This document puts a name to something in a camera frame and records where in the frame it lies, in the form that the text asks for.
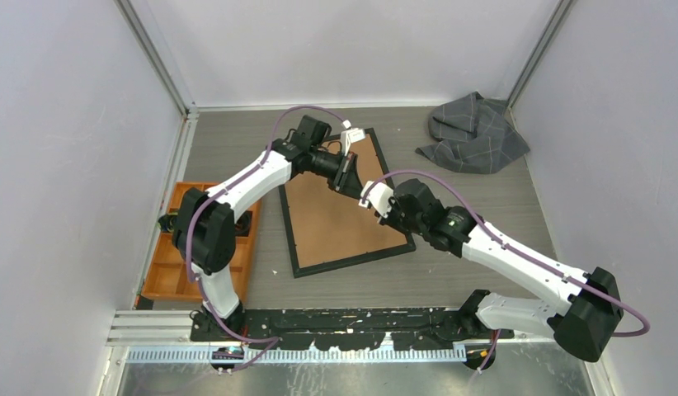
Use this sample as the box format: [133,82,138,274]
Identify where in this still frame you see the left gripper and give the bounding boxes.
[309,148,364,200]

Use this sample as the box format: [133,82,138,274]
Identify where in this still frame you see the black picture frame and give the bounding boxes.
[277,127,417,279]

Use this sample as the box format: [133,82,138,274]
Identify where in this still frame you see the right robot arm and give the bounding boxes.
[365,178,624,362]

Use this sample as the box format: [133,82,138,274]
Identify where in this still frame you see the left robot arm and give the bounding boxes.
[172,115,365,342]

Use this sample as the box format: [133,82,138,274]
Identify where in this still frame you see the grey checked cloth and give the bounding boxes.
[415,92,530,175]

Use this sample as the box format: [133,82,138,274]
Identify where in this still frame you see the orange wooden divided tray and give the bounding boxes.
[140,182,261,303]

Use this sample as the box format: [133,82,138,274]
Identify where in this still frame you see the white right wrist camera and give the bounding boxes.
[358,181,393,225]

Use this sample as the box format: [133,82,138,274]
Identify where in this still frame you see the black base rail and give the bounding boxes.
[190,307,515,352]

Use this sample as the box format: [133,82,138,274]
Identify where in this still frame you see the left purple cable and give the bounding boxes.
[185,105,354,375]

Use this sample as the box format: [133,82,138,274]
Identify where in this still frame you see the purple cable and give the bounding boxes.
[185,105,354,375]
[360,168,651,374]

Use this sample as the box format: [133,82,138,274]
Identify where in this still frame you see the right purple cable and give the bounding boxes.
[360,168,651,374]

